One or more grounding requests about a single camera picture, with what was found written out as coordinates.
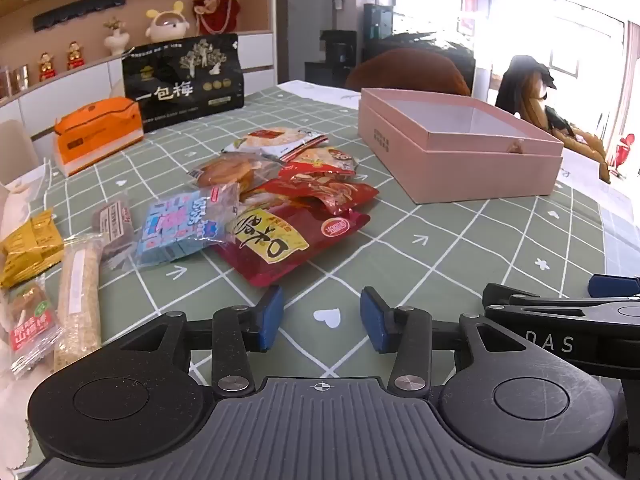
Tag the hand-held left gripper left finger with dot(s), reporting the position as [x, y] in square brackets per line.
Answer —
[270, 317]

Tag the round doll with yellow ears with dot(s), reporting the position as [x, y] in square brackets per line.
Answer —
[167, 25]

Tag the long beige oat bar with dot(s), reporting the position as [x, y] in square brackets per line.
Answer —
[77, 300]

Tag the small gold red figurine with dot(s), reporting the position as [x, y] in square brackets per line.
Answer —
[75, 56]
[46, 66]

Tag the red spicy strip packet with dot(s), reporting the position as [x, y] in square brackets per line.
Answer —
[330, 195]

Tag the white cabinet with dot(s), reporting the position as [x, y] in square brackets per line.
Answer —
[260, 60]

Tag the brown round chair back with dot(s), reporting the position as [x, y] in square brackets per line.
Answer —
[407, 72]

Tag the large red yellow-label snack packet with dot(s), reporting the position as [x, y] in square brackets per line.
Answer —
[280, 245]

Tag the clear bread packet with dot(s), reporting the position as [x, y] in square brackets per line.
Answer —
[230, 170]

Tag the black wall hook rack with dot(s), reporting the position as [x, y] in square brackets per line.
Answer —
[80, 10]

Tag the large black snack bag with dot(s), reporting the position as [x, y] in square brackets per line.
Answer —
[185, 80]

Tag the white vase figurine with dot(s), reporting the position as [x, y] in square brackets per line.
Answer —
[116, 40]

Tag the yellow snack packet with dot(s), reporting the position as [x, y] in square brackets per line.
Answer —
[30, 250]

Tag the black coffee machine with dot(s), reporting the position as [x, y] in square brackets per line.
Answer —
[340, 52]

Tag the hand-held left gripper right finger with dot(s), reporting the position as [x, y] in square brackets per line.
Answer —
[374, 319]

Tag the red green hawthorn packet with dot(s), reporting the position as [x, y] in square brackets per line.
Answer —
[30, 325]

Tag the red monkey figurine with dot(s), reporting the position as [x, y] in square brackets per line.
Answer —
[215, 10]

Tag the pink cardboard box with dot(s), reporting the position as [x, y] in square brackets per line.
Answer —
[475, 175]

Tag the brown bar packet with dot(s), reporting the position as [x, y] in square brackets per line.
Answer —
[114, 225]

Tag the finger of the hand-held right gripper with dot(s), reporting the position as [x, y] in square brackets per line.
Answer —
[540, 305]
[617, 285]

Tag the red white cartoon snack packet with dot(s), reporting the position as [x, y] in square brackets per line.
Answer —
[325, 157]

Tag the copper tin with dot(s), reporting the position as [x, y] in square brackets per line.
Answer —
[5, 84]
[20, 80]

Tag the blue snack packet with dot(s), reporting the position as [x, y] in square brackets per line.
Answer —
[185, 225]

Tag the orange tissue box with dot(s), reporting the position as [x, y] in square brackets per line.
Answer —
[95, 135]

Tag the red toy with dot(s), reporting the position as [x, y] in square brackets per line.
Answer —
[622, 152]

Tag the white rice cracker packet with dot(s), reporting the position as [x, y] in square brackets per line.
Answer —
[275, 140]

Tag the beige chair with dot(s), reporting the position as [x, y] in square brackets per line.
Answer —
[15, 145]

